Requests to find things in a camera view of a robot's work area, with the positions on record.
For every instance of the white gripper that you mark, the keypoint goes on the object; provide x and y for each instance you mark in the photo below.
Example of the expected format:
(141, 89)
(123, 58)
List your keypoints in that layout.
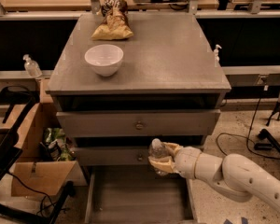
(185, 162)

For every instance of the clear plastic water bottle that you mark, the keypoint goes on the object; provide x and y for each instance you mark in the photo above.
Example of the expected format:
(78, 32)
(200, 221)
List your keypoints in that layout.
(157, 149)

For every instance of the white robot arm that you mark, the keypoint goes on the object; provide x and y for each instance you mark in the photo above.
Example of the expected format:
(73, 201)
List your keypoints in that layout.
(235, 176)

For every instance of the top grey drawer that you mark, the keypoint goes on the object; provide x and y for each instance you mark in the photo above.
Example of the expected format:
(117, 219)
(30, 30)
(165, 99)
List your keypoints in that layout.
(125, 123)

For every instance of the middle grey drawer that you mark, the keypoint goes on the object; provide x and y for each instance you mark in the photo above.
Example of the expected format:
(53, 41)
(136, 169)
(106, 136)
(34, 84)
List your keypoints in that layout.
(106, 156)

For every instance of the open bottom grey drawer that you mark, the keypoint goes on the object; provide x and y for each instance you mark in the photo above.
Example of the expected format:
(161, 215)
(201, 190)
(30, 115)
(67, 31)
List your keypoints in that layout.
(137, 195)

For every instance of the grey drawer cabinet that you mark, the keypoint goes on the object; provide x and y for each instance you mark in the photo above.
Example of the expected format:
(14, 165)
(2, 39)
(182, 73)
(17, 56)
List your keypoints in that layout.
(167, 66)

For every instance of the small white pump bottle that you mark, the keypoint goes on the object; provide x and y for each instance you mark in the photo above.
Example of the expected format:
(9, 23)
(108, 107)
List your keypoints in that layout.
(216, 52)

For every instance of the clear pump sanitizer bottle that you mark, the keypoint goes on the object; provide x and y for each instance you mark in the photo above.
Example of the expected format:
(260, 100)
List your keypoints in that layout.
(31, 66)

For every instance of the black floor bar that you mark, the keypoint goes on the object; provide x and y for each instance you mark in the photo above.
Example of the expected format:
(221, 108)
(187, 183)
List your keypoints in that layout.
(264, 134)

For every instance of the green snack bags in box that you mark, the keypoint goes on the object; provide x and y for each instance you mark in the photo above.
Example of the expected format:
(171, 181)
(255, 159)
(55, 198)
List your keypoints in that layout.
(54, 145)

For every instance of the white ceramic bowl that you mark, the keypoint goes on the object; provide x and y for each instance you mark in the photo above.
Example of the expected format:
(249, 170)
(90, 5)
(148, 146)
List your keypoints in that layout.
(105, 60)

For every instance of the open cardboard box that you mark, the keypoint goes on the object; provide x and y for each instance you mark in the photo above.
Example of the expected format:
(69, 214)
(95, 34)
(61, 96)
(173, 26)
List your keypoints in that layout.
(31, 174)

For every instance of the yellow chip bag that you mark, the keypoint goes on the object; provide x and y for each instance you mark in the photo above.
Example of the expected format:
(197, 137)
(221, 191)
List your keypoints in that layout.
(115, 25)

